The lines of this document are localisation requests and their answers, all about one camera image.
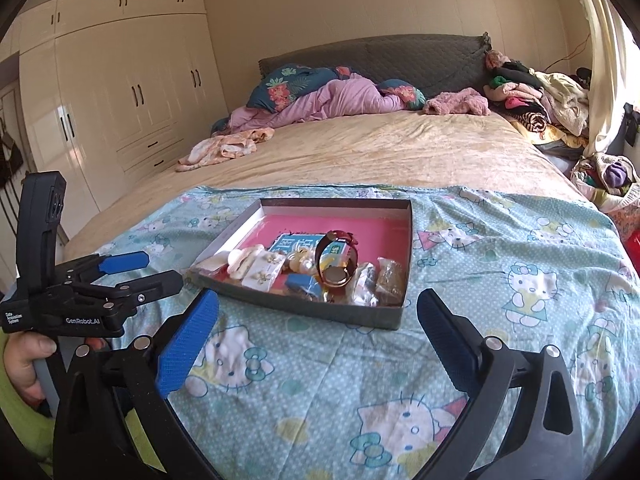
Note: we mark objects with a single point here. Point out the dark red leather watch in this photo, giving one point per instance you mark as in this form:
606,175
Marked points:
336,258

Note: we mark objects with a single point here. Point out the dark grey headboard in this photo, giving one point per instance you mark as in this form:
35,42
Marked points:
434,63

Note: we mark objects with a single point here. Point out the white pink hair claw clip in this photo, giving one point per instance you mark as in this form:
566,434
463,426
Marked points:
239,261

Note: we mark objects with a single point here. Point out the green sleeve forearm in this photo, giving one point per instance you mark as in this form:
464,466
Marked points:
34,430

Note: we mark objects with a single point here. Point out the peach white garment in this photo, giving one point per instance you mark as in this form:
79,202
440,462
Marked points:
219,149

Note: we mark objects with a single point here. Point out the blue hair clip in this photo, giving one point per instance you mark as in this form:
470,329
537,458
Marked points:
303,285

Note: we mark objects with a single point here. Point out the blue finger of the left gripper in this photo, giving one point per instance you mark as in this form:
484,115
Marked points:
93,267
148,289

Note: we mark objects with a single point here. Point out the dark box with pink lining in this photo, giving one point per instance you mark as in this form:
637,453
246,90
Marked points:
382,228

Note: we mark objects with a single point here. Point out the pink fluffy garment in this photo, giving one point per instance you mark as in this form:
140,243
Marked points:
465,102

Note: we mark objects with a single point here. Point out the purple quilt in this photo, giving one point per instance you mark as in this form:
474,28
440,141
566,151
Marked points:
338,98

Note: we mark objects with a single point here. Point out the pile of clothes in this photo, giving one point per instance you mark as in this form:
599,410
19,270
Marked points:
546,108

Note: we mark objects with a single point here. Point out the beige bed sheet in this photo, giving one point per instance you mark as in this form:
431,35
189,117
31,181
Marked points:
398,149

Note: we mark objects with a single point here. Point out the white earrings card bag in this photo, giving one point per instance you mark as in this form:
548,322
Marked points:
264,271

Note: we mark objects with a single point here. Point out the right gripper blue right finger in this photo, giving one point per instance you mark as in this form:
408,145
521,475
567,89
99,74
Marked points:
454,339

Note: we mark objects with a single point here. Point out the Hello Kitty blue blanket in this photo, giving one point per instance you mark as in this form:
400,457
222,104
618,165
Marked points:
279,396

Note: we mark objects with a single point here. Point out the brown jewelry bag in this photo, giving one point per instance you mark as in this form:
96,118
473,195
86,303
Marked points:
390,284

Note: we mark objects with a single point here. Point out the person's left hand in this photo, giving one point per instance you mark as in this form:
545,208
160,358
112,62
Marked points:
22,350

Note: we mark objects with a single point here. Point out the cream curtain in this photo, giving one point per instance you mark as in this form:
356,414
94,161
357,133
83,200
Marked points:
615,73

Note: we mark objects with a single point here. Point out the white flower hair accessory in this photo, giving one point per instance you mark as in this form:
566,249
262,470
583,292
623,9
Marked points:
301,261

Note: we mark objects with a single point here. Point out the cream wardrobe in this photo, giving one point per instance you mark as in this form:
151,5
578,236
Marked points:
113,92

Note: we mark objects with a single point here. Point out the floral dark blue pillow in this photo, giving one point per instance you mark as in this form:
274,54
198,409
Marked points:
286,84

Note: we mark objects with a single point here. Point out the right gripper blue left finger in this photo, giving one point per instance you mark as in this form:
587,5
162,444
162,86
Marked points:
181,338

